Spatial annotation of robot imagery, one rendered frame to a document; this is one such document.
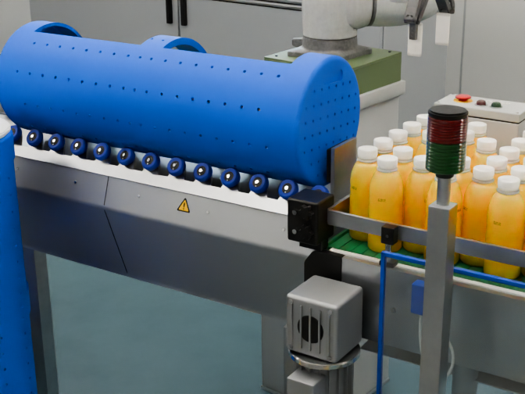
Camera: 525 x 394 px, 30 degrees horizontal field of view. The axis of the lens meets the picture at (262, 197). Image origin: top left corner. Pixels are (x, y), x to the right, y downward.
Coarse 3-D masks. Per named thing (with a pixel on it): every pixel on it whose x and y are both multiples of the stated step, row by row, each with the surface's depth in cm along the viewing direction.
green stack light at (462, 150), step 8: (432, 144) 155; (440, 144) 154; (464, 144) 155; (432, 152) 155; (440, 152) 155; (448, 152) 154; (456, 152) 154; (464, 152) 156; (432, 160) 156; (440, 160) 155; (448, 160) 155; (456, 160) 155; (464, 160) 156; (432, 168) 156; (440, 168) 155; (448, 168) 155; (456, 168) 155; (464, 168) 157
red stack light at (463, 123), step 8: (432, 120) 154; (440, 120) 153; (448, 120) 153; (456, 120) 153; (464, 120) 153; (432, 128) 154; (440, 128) 153; (448, 128) 153; (456, 128) 153; (464, 128) 154; (432, 136) 155; (440, 136) 154; (448, 136) 153; (456, 136) 153; (464, 136) 154; (448, 144) 154; (456, 144) 154
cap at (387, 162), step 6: (378, 156) 189; (384, 156) 189; (390, 156) 189; (396, 156) 189; (378, 162) 188; (384, 162) 187; (390, 162) 186; (396, 162) 187; (384, 168) 187; (390, 168) 187
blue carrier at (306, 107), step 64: (0, 64) 242; (64, 64) 232; (128, 64) 222; (192, 64) 215; (256, 64) 208; (320, 64) 202; (64, 128) 239; (128, 128) 224; (192, 128) 213; (256, 128) 204; (320, 128) 207
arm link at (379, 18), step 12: (384, 0) 270; (396, 0) 270; (432, 0) 273; (384, 12) 272; (396, 12) 272; (432, 12) 276; (372, 24) 276; (384, 24) 276; (396, 24) 277; (408, 24) 280
